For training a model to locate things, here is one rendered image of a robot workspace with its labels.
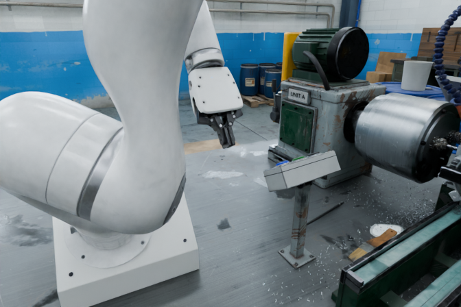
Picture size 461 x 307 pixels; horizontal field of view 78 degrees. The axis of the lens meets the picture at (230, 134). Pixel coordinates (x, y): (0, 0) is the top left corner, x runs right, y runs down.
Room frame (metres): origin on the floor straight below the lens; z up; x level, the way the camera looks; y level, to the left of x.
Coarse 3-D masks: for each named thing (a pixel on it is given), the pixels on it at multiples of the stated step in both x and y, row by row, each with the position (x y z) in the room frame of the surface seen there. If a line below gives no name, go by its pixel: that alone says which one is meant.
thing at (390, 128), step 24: (384, 96) 0.90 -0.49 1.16; (408, 96) 0.87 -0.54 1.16; (360, 120) 0.88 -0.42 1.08; (384, 120) 0.81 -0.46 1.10; (408, 120) 0.77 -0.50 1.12; (432, 120) 0.74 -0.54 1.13; (456, 120) 0.81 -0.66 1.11; (360, 144) 0.85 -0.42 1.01; (384, 144) 0.79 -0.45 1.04; (408, 144) 0.73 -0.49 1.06; (432, 144) 0.73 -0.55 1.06; (384, 168) 0.82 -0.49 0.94; (408, 168) 0.73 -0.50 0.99; (432, 168) 0.77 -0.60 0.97
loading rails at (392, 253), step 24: (432, 216) 0.59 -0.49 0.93; (456, 216) 0.60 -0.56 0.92; (408, 240) 0.52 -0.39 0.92; (432, 240) 0.53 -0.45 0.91; (456, 240) 0.61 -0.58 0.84; (360, 264) 0.44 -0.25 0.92; (384, 264) 0.45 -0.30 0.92; (408, 264) 0.48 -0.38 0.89; (432, 264) 0.54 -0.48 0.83; (456, 264) 0.45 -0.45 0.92; (360, 288) 0.39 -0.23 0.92; (384, 288) 0.44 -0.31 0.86; (432, 288) 0.39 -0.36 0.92; (456, 288) 0.38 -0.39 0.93
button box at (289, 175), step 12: (312, 156) 0.60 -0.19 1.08; (324, 156) 0.61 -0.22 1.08; (276, 168) 0.55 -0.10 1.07; (288, 168) 0.55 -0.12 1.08; (300, 168) 0.57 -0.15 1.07; (312, 168) 0.58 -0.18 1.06; (324, 168) 0.59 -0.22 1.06; (336, 168) 0.61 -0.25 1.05; (276, 180) 0.55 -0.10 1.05; (288, 180) 0.54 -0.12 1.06; (300, 180) 0.55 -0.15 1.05
